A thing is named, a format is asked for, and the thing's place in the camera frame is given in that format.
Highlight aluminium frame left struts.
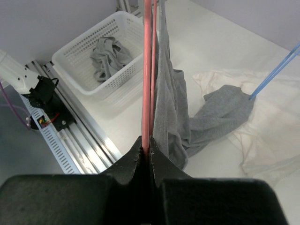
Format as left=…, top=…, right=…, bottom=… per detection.
left=116, top=0, right=142, bottom=18

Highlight white garment under pile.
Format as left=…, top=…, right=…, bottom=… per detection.
left=192, top=69, right=300, bottom=188

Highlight slotted grey cable duct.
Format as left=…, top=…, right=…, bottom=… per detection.
left=20, top=96, right=83, bottom=174

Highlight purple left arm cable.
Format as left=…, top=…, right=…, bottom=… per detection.
left=0, top=79, right=32, bottom=131

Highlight blue wire hanger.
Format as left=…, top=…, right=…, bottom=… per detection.
left=249, top=43, right=300, bottom=100

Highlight white plastic basket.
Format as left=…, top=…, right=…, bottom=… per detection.
left=51, top=10, right=160, bottom=120

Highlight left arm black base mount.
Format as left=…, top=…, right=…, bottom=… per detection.
left=29, top=93, right=75, bottom=131

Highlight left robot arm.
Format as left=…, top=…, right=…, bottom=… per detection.
left=0, top=50, right=61, bottom=112

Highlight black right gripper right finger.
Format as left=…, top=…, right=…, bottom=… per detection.
left=149, top=138, right=288, bottom=225

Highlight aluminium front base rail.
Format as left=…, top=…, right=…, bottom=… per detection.
left=27, top=60, right=122, bottom=174

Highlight grey tank top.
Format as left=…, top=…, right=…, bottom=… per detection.
left=153, top=0, right=190, bottom=170
left=90, top=37, right=133, bottom=82

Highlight grey clothes pile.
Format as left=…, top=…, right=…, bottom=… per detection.
left=183, top=85, right=255, bottom=157

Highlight pink wire hanger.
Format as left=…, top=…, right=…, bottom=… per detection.
left=142, top=0, right=157, bottom=158

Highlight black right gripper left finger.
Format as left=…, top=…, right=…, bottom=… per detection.
left=0, top=138, right=150, bottom=225

